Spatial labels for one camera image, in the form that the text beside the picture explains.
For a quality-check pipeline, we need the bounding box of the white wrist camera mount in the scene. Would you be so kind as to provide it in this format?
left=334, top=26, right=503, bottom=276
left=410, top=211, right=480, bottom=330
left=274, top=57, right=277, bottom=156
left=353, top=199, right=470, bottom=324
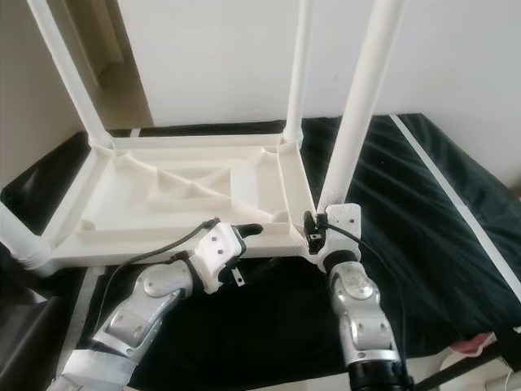
left=187, top=220, right=249, bottom=292
left=317, top=204, right=363, bottom=270

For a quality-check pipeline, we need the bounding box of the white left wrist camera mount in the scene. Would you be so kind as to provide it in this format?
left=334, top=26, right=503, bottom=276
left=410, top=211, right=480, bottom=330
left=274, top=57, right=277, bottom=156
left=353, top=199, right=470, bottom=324
left=187, top=220, right=249, bottom=292

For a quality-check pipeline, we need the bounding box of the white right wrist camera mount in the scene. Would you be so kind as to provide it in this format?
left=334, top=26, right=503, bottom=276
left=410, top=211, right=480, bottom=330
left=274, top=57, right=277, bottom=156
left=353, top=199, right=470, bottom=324
left=317, top=204, right=363, bottom=270

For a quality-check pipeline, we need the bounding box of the pink object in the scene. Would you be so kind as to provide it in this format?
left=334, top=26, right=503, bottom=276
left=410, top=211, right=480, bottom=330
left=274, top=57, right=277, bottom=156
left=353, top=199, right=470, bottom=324
left=452, top=332, right=493, bottom=355

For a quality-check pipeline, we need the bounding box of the white curved tube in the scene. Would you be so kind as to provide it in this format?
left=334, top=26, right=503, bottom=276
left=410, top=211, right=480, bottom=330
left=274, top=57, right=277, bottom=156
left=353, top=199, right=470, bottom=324
left=476, top=358, right=521, bottom=391

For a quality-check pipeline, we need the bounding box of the dark metal bar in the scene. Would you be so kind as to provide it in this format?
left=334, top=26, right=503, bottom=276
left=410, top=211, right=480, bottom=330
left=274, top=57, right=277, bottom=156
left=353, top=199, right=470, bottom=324
left=407, top=326, right=521, bottom=390

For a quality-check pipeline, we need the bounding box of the white plastic table top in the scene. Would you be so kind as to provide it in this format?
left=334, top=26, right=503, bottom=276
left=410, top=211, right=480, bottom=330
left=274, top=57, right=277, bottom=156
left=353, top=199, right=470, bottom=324
left=45, top=134, right=318, bottom=274

